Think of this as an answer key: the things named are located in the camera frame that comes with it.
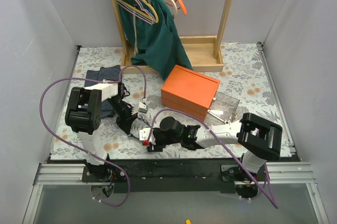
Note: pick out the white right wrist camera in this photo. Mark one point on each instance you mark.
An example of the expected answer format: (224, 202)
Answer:
(146, 137)

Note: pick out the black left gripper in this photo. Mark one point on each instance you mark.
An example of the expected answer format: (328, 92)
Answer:
(127, 122)

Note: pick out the yellow wire hanger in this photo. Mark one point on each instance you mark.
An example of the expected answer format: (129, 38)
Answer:
(135, 11)

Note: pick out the clear plastic drawer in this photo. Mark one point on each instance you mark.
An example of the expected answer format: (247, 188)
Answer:
(224, 106)

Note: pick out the navy blue cloth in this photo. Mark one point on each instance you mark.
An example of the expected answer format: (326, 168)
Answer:
(105, 73)

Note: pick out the steel open-end wrench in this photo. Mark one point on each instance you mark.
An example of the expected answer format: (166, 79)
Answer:
(138, 125)

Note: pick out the steel combination wrench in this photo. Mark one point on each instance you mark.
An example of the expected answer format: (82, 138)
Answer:
(218, 117)

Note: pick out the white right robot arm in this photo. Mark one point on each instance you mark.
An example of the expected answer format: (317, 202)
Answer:
(261, 138)

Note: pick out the green shorts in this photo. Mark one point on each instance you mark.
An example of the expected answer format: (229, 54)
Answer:
(158, 45)

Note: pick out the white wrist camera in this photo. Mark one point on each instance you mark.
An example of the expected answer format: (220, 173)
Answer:
(146, 137)
(139, 107)

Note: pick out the orange drawer box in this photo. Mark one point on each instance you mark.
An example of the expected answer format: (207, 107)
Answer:
(189, 91)

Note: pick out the floral table mat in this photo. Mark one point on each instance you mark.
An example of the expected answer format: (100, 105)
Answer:
(243, 77)

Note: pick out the wooden clothes rack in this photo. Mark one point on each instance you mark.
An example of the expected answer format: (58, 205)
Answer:
(204, 52)

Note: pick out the aluminium frame rail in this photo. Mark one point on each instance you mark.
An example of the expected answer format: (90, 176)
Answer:
(60, 196)

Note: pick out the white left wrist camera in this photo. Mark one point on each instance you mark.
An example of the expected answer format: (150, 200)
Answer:
(139, 107)

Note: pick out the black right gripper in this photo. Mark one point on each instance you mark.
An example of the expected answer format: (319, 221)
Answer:
(155, 139)

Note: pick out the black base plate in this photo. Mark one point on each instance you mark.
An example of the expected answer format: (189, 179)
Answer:
(172, 175)

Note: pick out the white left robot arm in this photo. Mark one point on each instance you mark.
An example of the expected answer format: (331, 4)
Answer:
(84, 114)

